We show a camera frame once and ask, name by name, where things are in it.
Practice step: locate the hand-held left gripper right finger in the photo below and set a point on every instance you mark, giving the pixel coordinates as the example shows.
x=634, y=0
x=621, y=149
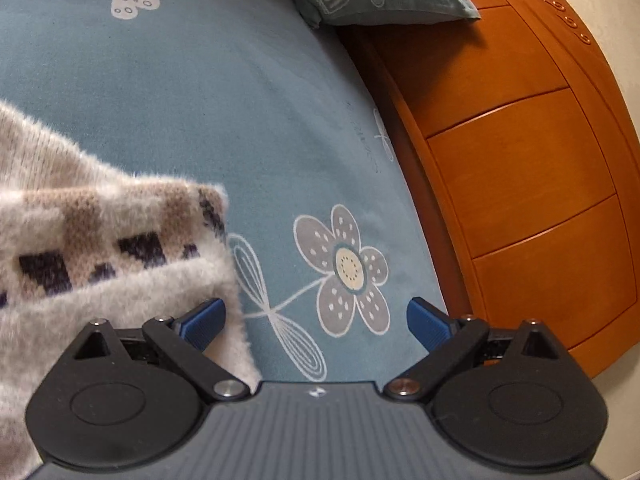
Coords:
x=425, y=322

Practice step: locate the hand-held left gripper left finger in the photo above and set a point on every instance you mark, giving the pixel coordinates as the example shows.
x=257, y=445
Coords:
x=202, y=320

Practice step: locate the cream fuzzy sweater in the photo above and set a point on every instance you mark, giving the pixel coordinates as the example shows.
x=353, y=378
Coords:
x=100, y=200

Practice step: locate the wooden headboard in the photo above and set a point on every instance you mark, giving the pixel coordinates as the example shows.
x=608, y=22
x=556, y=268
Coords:
x=525, y=160

